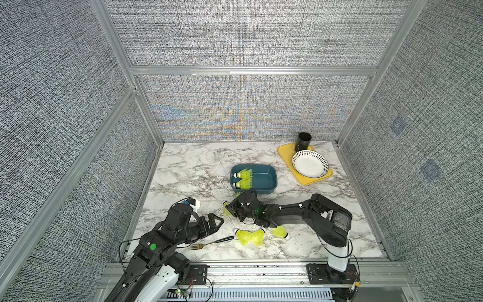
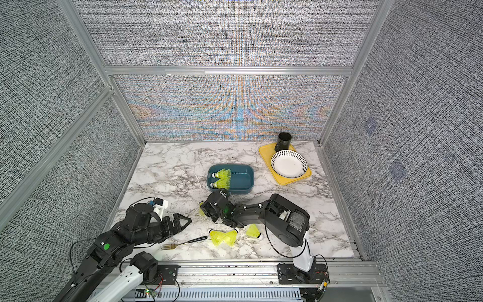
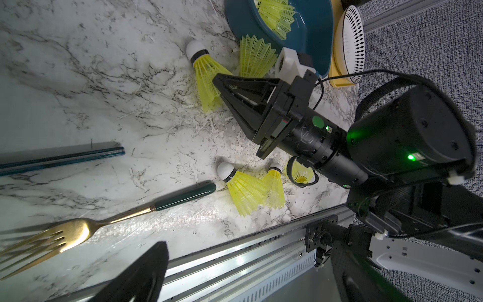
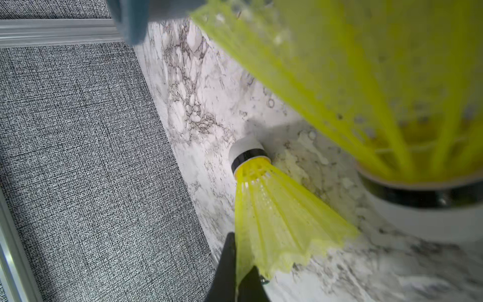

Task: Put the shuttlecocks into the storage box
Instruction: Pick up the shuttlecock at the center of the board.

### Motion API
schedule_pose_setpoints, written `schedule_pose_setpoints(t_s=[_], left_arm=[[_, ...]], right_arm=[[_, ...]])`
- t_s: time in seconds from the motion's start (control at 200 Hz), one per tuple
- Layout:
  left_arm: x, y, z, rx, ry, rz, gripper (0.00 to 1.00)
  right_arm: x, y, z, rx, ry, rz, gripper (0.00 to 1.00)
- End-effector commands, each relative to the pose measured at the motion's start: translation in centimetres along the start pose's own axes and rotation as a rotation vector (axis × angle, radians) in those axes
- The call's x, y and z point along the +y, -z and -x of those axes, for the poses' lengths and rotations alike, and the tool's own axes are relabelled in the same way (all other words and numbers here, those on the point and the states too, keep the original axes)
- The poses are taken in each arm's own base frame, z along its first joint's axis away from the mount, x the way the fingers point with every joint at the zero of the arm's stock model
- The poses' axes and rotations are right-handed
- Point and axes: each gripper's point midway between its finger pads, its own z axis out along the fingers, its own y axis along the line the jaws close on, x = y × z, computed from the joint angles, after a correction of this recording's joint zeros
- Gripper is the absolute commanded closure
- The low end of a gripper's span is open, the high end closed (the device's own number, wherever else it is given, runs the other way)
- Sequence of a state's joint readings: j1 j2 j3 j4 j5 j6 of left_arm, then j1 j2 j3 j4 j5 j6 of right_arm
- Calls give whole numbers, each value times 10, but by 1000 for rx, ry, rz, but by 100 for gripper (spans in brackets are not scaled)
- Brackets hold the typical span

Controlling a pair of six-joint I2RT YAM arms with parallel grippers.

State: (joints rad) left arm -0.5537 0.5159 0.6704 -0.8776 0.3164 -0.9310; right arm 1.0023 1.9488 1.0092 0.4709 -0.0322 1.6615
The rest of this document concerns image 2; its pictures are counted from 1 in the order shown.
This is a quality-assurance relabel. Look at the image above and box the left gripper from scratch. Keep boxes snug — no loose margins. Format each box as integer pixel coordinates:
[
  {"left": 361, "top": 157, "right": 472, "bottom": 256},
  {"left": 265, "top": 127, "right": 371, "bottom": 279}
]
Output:
[{"left": 135, "top": 211, "right": 193, "bottom": 246}]

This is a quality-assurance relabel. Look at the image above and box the aluminium front rail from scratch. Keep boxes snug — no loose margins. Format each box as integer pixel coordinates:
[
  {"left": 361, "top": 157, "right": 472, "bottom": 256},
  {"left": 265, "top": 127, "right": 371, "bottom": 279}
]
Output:
[{"left": 69, "top": 260, "right": 386, "bottom": 291}]

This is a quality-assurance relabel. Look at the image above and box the white patterned bowl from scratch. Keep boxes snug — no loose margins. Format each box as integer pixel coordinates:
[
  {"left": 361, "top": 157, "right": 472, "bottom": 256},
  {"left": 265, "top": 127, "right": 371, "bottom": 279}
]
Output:
[{"left": 270, "top": 150, "right": 308, "bottom": 179}]

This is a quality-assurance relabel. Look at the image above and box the yellow shuttlecock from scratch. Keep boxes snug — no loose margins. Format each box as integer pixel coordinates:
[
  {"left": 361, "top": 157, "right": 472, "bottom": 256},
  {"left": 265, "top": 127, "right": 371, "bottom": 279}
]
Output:
[
  {"left": 211, "top": 179, "right": 230, "bottom": 190},
  {"left": 208, "top": 229, "right": 226, "bottom": 246},
  {"left": 223, "top": 229, "right": 238, "bottom": 247},
  {"left": 246, "top": 224, "right": 263, "bottom": 240},
  {"left": 212, "top": 169, "right": 231, "bottom": 180},
  {"left": 199, "top": 202, "right": 206, "bottom": 217}
]

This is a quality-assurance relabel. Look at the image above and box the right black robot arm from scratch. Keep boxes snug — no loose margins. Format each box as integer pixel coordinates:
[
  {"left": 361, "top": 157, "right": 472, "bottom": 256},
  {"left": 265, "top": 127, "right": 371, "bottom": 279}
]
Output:
[{"left": 199, "top": 189, "right": 314, "bottom": 273}]

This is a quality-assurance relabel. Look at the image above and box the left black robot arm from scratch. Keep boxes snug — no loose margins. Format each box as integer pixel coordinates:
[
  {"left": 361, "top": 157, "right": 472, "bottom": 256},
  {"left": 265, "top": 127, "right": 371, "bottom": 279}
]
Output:
[{"left": 54, "top": 203, "right": 192, "bottom": 301}]

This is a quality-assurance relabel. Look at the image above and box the teal storage box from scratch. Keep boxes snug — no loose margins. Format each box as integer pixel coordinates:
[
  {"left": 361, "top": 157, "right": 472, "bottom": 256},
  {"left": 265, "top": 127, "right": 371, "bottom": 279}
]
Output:
[{"left": 206, "top": 164, "right": 255, "bottom": 195}]

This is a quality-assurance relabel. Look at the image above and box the yellow tray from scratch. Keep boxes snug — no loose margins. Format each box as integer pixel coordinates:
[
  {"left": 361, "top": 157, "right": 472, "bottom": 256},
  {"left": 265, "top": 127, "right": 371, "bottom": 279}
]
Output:
[{"left": 259, "top": 143, "right": 312, "bottom": 186}]

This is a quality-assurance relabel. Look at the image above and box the black cup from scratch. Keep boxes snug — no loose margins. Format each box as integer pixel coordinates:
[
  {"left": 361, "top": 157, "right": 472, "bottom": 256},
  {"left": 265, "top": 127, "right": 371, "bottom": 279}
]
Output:
[{"left": 274, "top": 132, "right": 292, "bottom": 152}]

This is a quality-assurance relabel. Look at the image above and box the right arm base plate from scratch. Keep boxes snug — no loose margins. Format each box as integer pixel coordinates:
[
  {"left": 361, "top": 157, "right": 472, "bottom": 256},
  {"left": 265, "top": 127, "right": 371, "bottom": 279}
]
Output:
[{"left": 277, "top": 262, "right": 330, "bottom": 285}]

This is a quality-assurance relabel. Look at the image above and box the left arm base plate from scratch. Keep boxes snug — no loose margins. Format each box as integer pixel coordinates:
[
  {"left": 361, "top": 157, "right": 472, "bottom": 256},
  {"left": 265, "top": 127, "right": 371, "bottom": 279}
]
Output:
[{"left": 145, "top": 264, "right": 180, "bottom": 287}]

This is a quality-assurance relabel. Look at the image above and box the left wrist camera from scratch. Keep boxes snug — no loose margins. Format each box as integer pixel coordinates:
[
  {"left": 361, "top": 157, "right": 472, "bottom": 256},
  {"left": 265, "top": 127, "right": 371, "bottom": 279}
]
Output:
[{"left": 148, "top": 198, "right": 169, "bottom": 218}]

